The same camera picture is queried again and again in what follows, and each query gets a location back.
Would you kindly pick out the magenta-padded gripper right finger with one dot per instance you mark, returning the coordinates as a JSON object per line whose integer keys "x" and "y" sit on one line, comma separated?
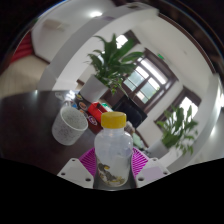
{"x": 151, "y": 171}

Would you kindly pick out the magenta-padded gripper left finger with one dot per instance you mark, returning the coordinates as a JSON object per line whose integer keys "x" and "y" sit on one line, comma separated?
{"x": 75, "y": 171}

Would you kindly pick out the clear bottle with yellow cap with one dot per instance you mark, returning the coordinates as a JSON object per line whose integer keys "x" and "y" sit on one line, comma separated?
{"x": 113, "y": 150}

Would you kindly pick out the white speckled cup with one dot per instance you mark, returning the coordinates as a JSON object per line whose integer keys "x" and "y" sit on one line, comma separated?
{"x": 68, "y": 128}

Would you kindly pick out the green plant in white pot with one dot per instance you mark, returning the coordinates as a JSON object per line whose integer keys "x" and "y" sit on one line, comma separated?
{"x": 93, "y": 89}
{"x": 173, "y": 133}

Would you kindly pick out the purple round sticker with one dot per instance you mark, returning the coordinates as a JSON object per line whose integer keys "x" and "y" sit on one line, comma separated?
{"x": 92, "y": 120}

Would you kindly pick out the black chair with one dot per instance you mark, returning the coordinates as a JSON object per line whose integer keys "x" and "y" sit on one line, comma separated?
{"x": 131, "y": 111}

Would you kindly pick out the red plastic box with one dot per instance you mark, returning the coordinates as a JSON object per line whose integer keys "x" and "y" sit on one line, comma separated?
{"x": 96, "y": 110}

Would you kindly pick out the dark framed window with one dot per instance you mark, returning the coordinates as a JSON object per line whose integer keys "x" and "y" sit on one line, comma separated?
{"x": 121, "y": 40}
{"x": 188, "y": 105}

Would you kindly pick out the dark wooden glazed door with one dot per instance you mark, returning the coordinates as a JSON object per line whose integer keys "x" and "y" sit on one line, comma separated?
{"x": 146, "y": 83}

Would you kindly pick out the green exit sign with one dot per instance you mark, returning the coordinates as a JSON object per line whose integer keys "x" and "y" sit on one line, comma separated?
{"x": 161, "y": 57}

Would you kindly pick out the white wall box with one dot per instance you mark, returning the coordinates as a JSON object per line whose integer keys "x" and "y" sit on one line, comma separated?
{"x": 55, "y": 25}

